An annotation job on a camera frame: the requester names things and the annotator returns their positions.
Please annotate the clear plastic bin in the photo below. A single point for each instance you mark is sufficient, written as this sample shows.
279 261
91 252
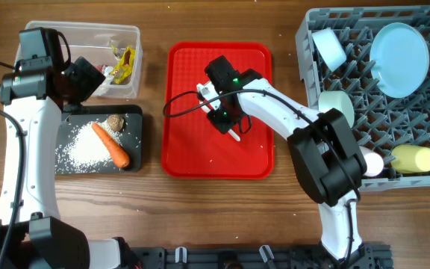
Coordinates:
95 42

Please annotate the orange carrot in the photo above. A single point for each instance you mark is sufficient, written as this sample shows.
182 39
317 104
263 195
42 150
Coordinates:
118 155

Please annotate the white spoon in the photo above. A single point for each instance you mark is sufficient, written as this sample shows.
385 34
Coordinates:
234 135

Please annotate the green bowl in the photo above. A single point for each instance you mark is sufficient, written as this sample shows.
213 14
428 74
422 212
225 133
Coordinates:
339 100

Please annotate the yellow plastic cup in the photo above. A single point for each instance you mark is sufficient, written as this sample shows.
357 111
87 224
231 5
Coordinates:
411 159

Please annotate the red serving tray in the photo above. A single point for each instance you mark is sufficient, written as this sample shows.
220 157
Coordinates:
191 147

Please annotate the grey dishwasher rack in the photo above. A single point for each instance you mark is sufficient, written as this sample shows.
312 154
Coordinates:
381 122

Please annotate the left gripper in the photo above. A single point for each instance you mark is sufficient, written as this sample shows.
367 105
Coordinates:
89 79

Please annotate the light blue bowl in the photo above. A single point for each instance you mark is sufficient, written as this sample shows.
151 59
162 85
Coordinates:
329 47

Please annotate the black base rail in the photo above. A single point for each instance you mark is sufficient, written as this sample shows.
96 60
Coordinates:
297 257

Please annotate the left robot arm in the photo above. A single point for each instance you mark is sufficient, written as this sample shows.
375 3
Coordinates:
32 234

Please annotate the brown food scrap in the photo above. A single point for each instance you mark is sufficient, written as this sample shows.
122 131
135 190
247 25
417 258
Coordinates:
116 122

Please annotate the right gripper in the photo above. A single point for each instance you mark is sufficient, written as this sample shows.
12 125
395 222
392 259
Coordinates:
222 125

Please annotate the red foil wrapper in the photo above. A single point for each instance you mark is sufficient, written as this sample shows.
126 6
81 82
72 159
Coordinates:
100 68

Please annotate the yellow snack wrapper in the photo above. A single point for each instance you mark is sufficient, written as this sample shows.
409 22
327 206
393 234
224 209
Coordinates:
125 64

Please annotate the white rice pile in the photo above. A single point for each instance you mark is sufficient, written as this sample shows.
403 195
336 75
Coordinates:
86 149

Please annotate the pink plastic cup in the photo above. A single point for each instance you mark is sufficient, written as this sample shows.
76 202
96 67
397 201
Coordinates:
375 163

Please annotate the light blue plate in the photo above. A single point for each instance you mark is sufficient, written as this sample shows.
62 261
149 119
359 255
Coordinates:
401 57

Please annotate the black plastic tray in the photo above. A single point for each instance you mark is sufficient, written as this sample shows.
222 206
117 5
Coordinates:
133 138

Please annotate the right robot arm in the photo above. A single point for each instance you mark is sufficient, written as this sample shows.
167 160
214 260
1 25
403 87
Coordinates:
326 156

